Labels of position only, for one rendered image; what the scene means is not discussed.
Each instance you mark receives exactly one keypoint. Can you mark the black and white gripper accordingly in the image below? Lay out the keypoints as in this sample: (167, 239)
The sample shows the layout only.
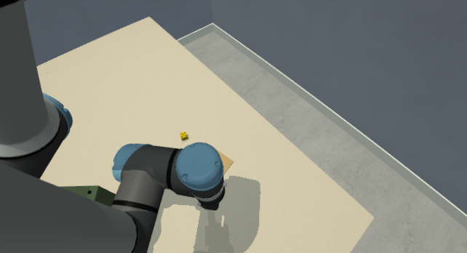
(206, 203)

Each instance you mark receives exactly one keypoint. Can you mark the yellow die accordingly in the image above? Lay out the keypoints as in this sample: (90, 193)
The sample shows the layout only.
(183, 136)

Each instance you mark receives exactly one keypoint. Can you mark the tan square mat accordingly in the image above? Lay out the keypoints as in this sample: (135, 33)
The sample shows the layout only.
(227, 162)

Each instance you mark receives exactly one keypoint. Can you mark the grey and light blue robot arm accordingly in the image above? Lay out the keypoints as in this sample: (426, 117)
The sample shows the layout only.
(39, 217)

